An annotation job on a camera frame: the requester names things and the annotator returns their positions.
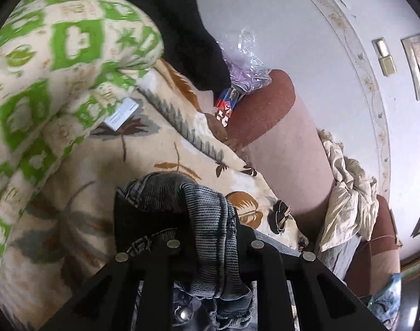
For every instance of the white paper tag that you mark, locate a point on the white paper tag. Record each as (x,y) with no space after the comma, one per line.
(122,113)

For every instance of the clear plastic bag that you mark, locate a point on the clear plastic bag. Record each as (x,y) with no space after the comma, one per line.
(247,72)

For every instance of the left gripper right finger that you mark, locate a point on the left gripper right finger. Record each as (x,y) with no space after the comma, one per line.
(290,286)

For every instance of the framed wall picture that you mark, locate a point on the framed wall picture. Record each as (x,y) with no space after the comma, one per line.
(411,47)

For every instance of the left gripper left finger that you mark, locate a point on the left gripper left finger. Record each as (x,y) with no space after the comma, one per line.
(129,293)

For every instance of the green patterned folded quilt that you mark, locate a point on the green patterned folded quilt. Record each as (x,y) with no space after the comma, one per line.
(65,65)

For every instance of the black beige hair clip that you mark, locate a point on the black beige hair clip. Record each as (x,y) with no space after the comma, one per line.
(278,216)

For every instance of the black garment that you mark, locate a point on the black garment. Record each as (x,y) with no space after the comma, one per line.
(188,46)

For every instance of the grey denim pants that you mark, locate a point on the grey denim pants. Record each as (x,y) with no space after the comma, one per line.
(208,293)

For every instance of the beige wall switch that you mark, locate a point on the beige wall switch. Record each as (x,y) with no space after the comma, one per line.
(385,59)

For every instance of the red blue snack packet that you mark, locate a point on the red blue snack packet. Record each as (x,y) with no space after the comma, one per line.
(225,104)

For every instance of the cream crumpled cloth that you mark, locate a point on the cream crumpled cloth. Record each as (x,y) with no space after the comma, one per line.
(353,205)

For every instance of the floral leaf-pattern blanket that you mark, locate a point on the floral leaf-pattern blanket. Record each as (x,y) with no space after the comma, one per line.
(56,210)

